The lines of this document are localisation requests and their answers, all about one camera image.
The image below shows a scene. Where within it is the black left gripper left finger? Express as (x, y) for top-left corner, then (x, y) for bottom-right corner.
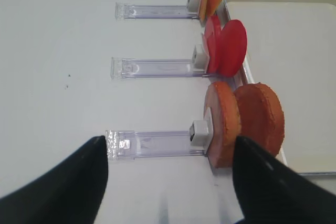
(1, 136), (108, 223)

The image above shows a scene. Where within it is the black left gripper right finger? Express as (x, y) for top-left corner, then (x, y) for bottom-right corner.
(232, 136), (335, 223)

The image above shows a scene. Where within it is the toasted bread slice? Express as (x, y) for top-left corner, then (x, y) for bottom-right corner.
(234, 83), (285, 157)

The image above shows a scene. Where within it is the clear pusher track near bread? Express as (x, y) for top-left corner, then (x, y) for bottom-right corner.
(106, 120), (213, 161)

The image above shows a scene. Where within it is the bread slice near pusher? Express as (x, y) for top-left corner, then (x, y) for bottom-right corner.
(204, 81), (242, 168)

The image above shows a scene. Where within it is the clear pusher track near tomato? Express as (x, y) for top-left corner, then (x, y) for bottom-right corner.
(110, 44), (209, 79)

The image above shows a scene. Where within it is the red tomato slice back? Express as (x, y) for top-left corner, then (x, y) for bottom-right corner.
(203, 15), (222, 75)

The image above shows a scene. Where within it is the clear pusher track near cheese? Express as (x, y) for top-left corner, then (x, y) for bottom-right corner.
(115, 0), (201, 20)

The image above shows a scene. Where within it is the white metal tray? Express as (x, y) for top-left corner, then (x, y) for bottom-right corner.
(225, 0), (335, 176)

